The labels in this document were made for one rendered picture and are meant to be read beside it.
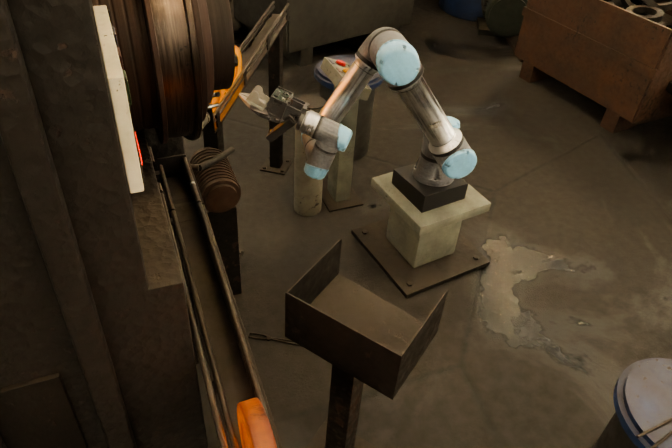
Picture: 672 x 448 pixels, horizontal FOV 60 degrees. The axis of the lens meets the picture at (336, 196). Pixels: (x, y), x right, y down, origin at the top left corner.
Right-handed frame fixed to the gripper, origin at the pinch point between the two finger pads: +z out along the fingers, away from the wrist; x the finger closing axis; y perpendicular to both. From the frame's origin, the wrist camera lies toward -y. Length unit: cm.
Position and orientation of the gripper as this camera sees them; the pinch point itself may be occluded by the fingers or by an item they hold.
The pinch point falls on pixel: (242, 97)
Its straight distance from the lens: 182.3
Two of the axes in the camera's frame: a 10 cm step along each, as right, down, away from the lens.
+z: -9.1, -4.2, -0.5
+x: -2.3, 5.9, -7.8
